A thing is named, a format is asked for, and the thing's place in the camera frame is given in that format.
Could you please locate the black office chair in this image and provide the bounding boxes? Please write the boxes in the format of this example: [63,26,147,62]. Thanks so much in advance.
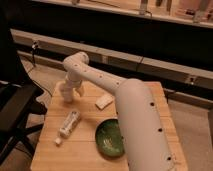
[0,8,47,165]

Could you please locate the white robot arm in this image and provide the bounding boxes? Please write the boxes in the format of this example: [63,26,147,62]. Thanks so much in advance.
[63,52,175,171]

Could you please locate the black cable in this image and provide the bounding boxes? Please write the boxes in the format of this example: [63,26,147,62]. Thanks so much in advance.
[19,46,54,98]

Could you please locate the white plastic bottle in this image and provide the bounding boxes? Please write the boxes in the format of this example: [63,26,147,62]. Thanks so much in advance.
[54,110,81,146]

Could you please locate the white sponge block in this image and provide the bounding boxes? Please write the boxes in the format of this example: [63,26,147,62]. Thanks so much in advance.
[95,94,113,110]

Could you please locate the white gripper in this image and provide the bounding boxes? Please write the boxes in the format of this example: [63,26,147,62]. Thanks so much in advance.
[65,75,84,97]

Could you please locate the green ceramic bowl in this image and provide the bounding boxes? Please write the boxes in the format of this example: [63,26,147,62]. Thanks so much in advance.
[95,119,125,158]

